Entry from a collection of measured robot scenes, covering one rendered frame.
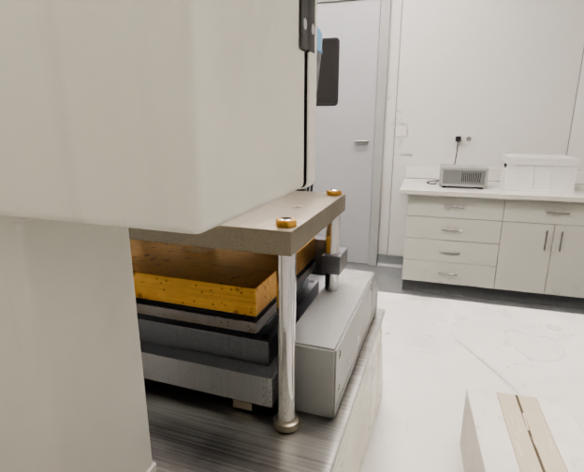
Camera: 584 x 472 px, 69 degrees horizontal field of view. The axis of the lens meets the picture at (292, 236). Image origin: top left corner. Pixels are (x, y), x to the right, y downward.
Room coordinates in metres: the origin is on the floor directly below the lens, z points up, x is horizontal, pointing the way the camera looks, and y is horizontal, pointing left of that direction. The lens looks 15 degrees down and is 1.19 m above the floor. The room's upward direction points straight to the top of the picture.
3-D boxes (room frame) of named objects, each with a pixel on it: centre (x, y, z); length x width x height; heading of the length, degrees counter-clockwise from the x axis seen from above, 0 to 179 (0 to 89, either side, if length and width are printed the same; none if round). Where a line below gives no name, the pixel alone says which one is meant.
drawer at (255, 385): (0.50, 0.07, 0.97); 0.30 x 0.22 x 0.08; 161
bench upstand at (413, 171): (3.19, -1.51, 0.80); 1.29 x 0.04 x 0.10; 73
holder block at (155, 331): (0.46, 0.09, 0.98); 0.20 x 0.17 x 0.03; 71
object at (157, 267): (0.44, 0.10, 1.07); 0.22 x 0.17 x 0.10; 71
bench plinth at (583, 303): (2.96, -1.44, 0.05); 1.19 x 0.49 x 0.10; 73
